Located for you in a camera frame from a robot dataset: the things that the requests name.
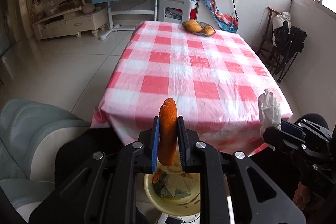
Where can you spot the yellow mango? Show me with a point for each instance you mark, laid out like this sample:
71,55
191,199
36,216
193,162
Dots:
208,29
195,27
189,24

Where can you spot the colourful hanging bag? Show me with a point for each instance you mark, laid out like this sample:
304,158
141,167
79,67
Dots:
223,19

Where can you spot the woven fruit basket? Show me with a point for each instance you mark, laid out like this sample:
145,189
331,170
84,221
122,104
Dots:
199,33

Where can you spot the dark wooden chair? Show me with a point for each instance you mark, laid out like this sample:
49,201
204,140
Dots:
266,37

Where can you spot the person's right hand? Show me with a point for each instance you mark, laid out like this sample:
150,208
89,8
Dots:
302,195

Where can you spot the red checkered tablecloth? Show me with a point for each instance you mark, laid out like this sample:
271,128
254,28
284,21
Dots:
183,69

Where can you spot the light blue sofa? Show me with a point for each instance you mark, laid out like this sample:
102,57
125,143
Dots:
26,121

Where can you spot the long orange carrot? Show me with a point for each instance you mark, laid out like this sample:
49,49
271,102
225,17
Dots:
168,129

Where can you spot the green white drink carton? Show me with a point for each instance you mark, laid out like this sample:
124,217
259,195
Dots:
181,193

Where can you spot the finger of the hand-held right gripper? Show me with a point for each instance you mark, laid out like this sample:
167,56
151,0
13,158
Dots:
271,137
291,129

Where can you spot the white sack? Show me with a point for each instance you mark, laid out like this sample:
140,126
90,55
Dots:
279,20

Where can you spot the white tissue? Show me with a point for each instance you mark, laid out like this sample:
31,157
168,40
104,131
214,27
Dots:
269,111

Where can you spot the white plastic stool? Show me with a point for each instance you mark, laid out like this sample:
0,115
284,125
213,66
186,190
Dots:
174,2

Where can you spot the cream television cabinet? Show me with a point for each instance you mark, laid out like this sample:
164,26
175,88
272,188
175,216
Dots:
71,23

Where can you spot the pink kettlebell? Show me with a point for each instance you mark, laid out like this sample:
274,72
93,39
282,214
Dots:
88,8

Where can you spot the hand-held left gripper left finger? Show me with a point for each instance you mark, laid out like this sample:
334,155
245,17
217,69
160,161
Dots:
155,142

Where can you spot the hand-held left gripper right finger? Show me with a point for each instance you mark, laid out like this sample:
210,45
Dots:
181,142

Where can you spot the yellow plastic basin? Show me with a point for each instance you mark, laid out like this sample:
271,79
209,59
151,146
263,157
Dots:
168,207

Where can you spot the white paper wrapper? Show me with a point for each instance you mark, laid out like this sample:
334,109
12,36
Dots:
178,182

